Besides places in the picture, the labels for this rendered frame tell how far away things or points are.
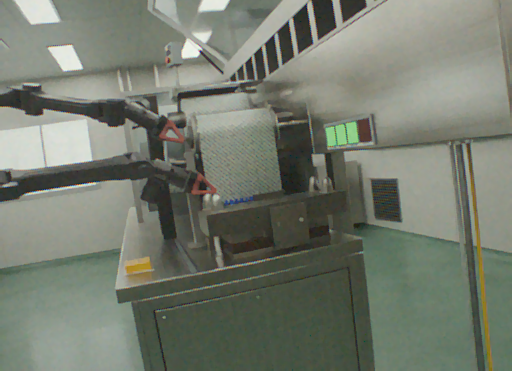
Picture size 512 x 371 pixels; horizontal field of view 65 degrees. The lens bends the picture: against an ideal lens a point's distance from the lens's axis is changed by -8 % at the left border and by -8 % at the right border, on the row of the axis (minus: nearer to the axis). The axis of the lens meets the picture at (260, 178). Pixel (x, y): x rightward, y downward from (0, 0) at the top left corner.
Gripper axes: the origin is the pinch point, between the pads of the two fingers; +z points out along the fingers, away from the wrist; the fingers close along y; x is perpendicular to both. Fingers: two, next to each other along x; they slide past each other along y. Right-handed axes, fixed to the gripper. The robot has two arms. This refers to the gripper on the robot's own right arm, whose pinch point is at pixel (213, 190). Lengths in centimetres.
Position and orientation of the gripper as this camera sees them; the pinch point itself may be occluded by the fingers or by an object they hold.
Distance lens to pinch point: 132.4
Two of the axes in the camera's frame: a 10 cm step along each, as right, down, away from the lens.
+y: 2.8, 0.2, -9.6
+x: 3.4, -9.3, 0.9
